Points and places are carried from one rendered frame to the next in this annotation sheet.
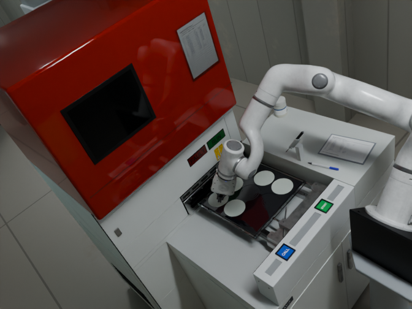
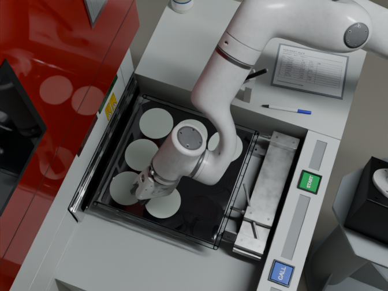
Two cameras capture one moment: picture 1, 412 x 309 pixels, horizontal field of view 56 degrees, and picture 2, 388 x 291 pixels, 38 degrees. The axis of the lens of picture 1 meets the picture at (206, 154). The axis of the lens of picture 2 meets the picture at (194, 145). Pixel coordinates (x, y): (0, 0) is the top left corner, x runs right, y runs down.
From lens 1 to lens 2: 0.81 m
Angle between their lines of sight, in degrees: 35
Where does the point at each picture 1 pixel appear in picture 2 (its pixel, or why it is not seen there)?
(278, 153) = not seen: hidden behind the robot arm
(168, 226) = (55, 258)
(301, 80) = (321, 32)
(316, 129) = not seen: hidden behind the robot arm
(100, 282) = not seen: outside the picture
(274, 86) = (264, 35)
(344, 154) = (310, 83)
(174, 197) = (61, 215)
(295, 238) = (287, 245)
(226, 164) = (177, 169)
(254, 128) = (226, 107)
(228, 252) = (170, 272)
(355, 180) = (340, 129)
